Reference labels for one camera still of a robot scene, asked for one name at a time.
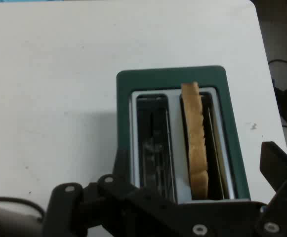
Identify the dark green two-slot toaster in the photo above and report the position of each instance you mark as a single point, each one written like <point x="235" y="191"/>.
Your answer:
<point x="219" y="79"/>

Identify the toasted bread slice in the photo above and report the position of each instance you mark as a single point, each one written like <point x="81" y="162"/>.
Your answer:
<point x="195" y="148"/>

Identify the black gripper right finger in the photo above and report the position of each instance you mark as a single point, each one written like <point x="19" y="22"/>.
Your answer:
<point x="279" y="165"/>

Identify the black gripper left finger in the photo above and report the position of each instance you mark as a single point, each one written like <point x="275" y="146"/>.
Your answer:
<point x="113" y="202"/>

